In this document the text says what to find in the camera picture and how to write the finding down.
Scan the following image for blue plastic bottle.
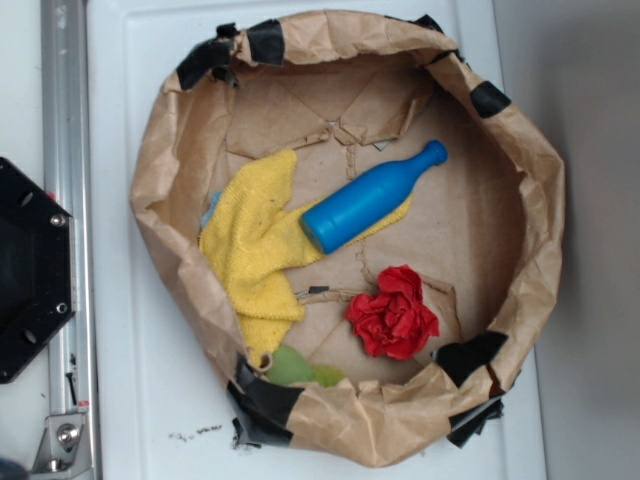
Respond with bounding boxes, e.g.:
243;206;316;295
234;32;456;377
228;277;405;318
300;140;448;254

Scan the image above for yellow knitted cloth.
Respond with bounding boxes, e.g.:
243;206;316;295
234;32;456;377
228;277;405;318
198;148;415;369

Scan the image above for crumpled red paper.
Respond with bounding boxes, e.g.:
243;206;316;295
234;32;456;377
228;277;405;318
345;265;440;361

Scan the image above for light blue object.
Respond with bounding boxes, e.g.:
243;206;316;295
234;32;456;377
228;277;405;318
200;191;222;229

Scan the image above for green soft toy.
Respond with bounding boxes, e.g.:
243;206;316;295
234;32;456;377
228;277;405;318
266;345;345;387

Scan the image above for brown paper bin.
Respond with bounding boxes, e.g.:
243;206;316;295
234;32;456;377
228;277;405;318
130;10;565;467

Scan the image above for aluminium rail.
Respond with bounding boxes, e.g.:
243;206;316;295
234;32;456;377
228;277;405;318
40;1;99;414

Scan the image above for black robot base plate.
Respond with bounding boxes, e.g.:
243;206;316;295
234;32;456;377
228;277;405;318
1;158;74;384

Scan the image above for metal corner bracket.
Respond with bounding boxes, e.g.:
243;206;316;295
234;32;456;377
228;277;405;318
30;413;92;479

